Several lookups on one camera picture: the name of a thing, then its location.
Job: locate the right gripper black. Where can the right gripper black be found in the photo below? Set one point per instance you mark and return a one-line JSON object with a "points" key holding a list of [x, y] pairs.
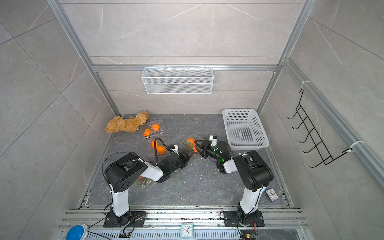
{"points": [[207, 146]]}

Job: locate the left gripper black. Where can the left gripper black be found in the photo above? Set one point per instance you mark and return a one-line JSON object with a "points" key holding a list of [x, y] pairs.
{"points": [[187, 156]]}

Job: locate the leafy twin oranges container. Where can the leafy twin oranges container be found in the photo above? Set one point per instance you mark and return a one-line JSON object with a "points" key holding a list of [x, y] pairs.
{"points": [[143, 182], [190, 144]]}

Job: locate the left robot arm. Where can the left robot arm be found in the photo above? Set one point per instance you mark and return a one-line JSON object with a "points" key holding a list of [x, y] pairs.
{"points": [[123, 173]]}

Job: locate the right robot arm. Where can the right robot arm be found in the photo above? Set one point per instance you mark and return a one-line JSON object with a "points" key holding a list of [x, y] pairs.
{"points": [[255, 174]]}

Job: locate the orange in middle container lower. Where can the orange in middle container lower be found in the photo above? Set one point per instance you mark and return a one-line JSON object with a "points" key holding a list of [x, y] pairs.
{"points": [[161, 150]]}

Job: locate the orange in far container right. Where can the orange in far container right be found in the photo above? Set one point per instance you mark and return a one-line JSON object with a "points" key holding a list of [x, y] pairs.
{"points": [[155, 127]]}

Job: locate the orange in far container left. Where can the orange in far container left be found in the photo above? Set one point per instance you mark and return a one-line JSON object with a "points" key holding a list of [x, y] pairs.
{"points": [[147, 132]]}

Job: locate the white plastic basket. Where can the white plastic basket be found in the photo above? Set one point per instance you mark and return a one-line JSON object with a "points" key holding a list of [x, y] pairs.
{"points": [[244, 130]]}

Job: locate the small white clock front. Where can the small white clock front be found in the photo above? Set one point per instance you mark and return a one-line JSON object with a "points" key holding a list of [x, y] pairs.
{"points": [[187, 231]]}

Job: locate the brown teddy bear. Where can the brown teddy bear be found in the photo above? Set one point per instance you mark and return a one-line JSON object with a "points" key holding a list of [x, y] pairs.
{"points": [[118, 124]]}

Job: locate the small blue clock on table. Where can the small blue clock on table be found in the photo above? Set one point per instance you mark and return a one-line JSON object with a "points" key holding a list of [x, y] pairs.
{"points": [[271, 193]]}

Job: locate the blue round button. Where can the blue round button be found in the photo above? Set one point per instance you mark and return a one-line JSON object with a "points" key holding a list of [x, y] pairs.
{"points": [[78, 232]]}

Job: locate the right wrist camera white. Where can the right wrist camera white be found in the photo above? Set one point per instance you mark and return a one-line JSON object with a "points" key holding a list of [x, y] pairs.
{"points": [[213, 140]]}

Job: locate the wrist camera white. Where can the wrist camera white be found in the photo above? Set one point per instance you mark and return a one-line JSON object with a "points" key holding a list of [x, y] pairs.
{"points": [[175, 149], [213, 140]]}

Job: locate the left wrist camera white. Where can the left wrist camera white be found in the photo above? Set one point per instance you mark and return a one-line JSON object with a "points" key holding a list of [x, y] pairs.
{"points": [[175, 149]]}

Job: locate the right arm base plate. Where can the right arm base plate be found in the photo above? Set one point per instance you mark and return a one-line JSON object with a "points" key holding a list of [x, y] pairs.
{"points": [[237, 218]]}

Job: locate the white wire wall basket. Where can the white wire wall basket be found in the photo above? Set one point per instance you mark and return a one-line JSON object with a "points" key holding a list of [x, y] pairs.
{"points": [[178, 80]]}

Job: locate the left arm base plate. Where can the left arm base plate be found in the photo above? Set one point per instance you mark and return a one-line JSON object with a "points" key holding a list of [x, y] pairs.
{"points": [[136, 218]]}

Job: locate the black wall hook rack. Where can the black wall hook rack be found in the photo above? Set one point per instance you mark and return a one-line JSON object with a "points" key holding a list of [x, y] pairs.
{"points": [[313, 136]]}

